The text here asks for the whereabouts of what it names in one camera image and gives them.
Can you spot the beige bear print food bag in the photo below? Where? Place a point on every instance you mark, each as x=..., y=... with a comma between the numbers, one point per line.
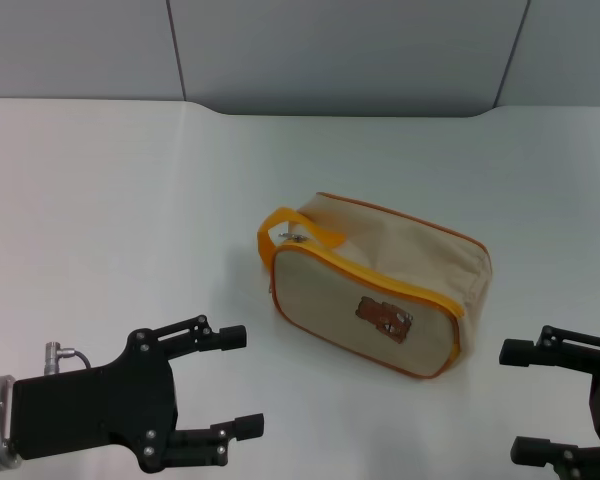
x=380, y=280

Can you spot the silver metal zipper pull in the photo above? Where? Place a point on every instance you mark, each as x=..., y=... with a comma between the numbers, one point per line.
x=292, y=236

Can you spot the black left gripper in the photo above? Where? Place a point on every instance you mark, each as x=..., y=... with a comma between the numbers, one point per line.
x=95, y=405

